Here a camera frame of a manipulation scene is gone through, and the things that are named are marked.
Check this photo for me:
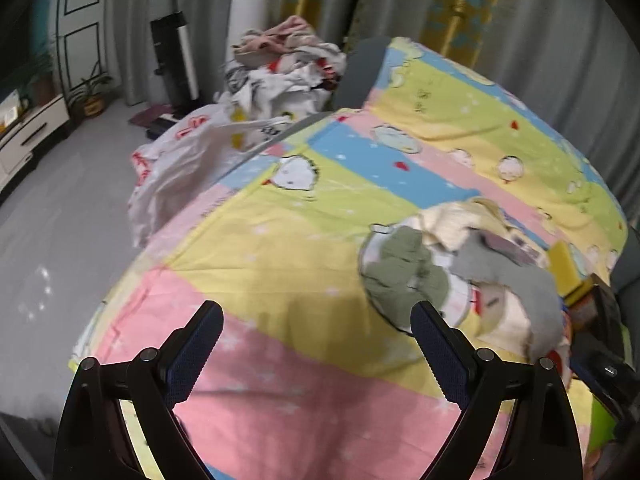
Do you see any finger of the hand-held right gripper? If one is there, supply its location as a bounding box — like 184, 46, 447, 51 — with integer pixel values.
572, 332, 633, 428

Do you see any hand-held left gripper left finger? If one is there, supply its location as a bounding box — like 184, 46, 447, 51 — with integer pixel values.
52, 300, 226, 480

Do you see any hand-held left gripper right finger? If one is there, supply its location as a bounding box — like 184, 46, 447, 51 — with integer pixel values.
409, 301, 586, 480

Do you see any white red-printed cloth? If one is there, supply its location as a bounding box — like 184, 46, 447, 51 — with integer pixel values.
440, 280, 536, 361

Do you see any green cloth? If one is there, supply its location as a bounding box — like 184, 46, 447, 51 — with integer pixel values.
362, 227, 451, 333

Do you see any grey cloth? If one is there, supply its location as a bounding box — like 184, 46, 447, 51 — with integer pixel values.
450, 232, 563, 356

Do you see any cream knitted cloth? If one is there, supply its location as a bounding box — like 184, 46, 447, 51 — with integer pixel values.
417, 199, 526, 253

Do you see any black and gold box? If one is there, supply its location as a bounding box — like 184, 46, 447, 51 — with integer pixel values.
562, 275, 623, 333

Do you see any cartoon printed blanket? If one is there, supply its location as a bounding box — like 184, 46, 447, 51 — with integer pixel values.
70, 35, 631, 480

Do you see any white plastic bag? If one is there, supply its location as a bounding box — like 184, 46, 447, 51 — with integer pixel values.
127, 102, 296, 248

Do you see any dark floor mat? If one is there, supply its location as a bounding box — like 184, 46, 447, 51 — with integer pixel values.
129, 105, 176, 138

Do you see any potted plant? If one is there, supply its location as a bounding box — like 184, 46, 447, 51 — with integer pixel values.
22, 45, 56, 106
67, 62, 113, 118

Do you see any white tv cabinet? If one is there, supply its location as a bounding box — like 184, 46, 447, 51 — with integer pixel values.
0, 92, 71, 191

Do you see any pile of clothes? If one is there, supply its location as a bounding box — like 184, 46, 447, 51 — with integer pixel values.
215, 16, 348, 126

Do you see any black upright vacuum cleaner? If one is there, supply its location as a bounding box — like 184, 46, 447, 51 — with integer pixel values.
150, 0, 201, 112

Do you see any grey yellow-patterned curtain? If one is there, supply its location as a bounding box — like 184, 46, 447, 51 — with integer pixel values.
100, 0, 640, 221

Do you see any white cylinder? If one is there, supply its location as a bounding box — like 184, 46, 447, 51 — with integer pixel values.
229, 0, 271, 51

